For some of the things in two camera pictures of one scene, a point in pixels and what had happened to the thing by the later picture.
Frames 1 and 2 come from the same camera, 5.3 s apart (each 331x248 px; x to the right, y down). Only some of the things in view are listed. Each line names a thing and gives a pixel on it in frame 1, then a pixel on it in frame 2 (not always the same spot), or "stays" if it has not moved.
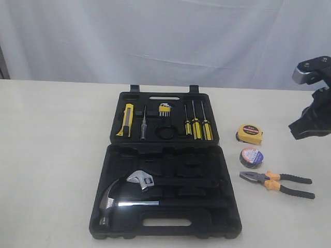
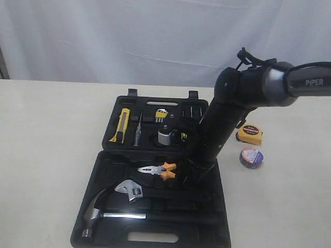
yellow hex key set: [164, 109] to [161, 114]
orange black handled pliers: [270, 180] to [163, 170]
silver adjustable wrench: [142, 176] to [132, 188]
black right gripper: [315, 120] to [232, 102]
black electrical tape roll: [251, 158] stays
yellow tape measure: [250, 134] stays
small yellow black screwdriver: [187, 125] to [183, 136]
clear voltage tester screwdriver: [143, 134] to [138, 136]
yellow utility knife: [125, 130] to [120, 135]
